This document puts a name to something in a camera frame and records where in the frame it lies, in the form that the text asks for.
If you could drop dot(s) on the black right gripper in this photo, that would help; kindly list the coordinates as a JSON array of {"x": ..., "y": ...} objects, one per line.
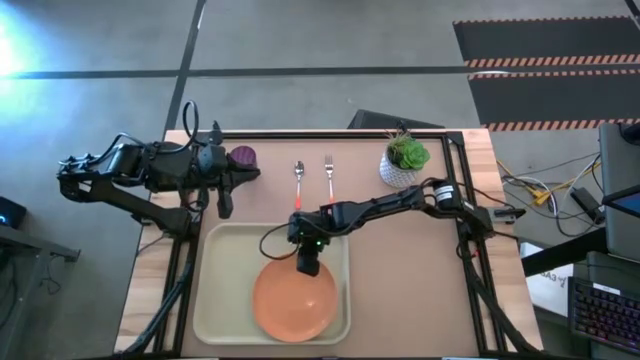
[{"x": 310, "y": 227}]

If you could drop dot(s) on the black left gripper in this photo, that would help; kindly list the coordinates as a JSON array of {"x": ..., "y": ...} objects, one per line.
[{"x": 227, "y": 200}]

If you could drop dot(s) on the purple faceted plastic cup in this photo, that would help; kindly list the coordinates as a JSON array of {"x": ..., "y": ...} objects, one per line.
[{"x": 244, "y": 156}]

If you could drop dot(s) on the orange plastic plate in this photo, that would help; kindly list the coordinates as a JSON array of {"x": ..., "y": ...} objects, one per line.
[{"x": 295, "y": 310}]

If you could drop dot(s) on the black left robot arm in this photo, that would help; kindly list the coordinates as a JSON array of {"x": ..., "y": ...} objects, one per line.
[{"x": 125, "y": 200}]

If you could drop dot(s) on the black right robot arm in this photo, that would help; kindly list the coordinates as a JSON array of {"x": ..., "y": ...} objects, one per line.
[{"x": 380, "y": 205}]

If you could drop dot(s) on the beige plastic tray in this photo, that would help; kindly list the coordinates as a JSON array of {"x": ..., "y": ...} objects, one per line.
[{"x": 225, "y": 280}]

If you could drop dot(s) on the green plant in white pot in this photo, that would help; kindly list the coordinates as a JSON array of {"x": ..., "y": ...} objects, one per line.
[{"x": 400, "y": 175}]

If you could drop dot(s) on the black clamp device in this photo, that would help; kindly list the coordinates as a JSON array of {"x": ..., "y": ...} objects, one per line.
[{"x": 507, "y": 213}]

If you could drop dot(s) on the grey metal desk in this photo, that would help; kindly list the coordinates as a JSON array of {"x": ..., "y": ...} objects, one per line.
[{"x": 30, "y": 250}]

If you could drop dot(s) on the black box with blue light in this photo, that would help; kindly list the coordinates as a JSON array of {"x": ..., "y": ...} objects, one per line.
[{"x": 11, "y": 212}]

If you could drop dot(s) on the white cardboard box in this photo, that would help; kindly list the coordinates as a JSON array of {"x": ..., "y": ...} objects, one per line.
[{"x": 547, "y": 285}]

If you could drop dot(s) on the black computer desk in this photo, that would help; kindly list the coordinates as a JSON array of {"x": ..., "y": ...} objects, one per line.
[{"x": 560, "y": 255}]

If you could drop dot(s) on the black hazard-striped floor mat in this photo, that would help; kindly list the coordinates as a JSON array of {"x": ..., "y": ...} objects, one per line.
[
  {"x": 550, "y": 100},
  {"x": 550, "y": 40}
]

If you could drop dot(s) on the black power adapter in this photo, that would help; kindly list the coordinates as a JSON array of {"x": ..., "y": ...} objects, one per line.
[{"x": 587, "y": 202}]

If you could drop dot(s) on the black backlit keyboard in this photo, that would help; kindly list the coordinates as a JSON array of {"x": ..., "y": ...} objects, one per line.
[{"x": 605, "y": 315}]

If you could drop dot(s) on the computer monitor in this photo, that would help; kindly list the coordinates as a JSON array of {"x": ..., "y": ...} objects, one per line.
[{"x": 620, "y": 160}]

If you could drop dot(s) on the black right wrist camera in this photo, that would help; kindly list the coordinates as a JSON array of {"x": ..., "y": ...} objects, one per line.
[{"x": 309, "y": 262}]

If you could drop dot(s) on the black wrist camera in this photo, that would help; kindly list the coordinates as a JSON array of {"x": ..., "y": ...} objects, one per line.
[
  {"x": 211, "y": 160},
  {"x": 309, "y": 262}
]

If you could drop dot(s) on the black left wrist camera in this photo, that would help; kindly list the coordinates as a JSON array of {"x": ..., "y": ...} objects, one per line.
[{"x": 211, "y": 160}]

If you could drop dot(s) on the black aluminium rig frame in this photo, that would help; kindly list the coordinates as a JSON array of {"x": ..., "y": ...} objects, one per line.
[{"x": 300, "y": 135}]

